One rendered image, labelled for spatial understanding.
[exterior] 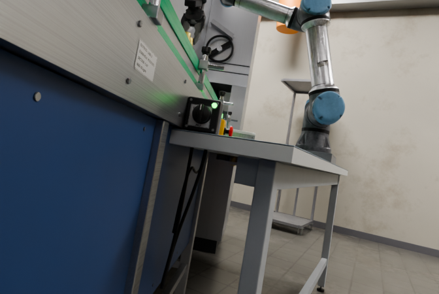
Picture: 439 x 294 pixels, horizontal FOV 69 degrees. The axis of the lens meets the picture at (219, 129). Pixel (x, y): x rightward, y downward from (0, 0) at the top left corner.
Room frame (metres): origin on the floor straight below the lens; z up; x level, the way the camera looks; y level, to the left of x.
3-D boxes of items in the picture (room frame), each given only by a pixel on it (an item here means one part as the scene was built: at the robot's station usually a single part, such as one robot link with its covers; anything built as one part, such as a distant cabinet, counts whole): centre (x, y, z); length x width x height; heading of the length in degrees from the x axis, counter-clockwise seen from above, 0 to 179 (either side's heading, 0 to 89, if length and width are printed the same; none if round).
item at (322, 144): (1.36, -0.41, 0.83); 0.15 x 0.15 x 0.10
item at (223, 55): (2.33, 0.10, 1.49); 0.21 x 0.05 x 0.21; 84
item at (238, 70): (2.69, 0.00, 1.69); 0.70 x 0.37 x 0.89; 174
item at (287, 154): (1.65, 0.18, 0.73); 1.58 x 1.52 x 0.04; 154
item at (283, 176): (1.35, -0.42, 0.36); 1.51 x 0.09 x 0.71; 154
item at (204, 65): (0.90, 0.05, 0.94); 0.07 x 0.04 x 0.13; 84
